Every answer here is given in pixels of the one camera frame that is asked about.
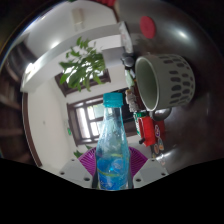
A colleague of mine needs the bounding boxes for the dark wooden glazed double door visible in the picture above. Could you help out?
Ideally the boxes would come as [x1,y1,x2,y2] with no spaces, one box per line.
[65,94,108,147]

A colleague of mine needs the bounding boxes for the clear blue-capped drink bottle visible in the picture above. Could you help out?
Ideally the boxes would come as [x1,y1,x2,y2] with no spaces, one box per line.
[94,92,132,191]

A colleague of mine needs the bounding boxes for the green white tissue box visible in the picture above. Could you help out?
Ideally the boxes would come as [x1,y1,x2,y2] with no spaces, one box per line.
[132,111,143,135]

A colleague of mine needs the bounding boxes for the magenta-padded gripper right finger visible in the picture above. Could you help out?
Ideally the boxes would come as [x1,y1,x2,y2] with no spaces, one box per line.
[127,146,170,188]

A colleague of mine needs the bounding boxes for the white wall heater unit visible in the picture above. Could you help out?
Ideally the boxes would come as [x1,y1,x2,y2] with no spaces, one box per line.
[71,6,85,33]

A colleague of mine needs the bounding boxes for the dark round headphones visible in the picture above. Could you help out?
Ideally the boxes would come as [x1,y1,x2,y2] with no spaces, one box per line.
[121,54,136,70]

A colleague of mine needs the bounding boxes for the grey patterned ceramic mug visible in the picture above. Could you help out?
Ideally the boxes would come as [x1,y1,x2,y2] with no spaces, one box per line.
[133,53,196,123]

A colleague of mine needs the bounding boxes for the dark tray of small cups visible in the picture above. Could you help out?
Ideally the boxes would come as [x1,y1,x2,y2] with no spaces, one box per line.
[124,87,140,113]

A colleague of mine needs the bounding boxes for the dark wooden framed window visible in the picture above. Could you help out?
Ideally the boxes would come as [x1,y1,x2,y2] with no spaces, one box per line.
[54,67,111,98]

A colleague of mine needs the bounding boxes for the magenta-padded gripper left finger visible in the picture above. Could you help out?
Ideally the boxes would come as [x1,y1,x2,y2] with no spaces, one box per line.
[58,147,99,190]

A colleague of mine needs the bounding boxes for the white printed magazine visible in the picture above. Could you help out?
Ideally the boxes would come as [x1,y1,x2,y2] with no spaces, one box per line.
[117,21,135,55]

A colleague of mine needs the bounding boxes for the red carpeted staircase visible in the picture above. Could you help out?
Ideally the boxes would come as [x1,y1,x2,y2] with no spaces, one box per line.
[99,0,116,7]

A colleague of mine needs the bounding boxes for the folded green cloth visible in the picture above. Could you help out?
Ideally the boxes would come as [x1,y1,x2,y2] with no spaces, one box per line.
[125,67,136,88]

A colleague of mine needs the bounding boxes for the red plastic box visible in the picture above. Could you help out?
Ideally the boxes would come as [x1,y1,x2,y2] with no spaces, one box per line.
[136,114,166,148]

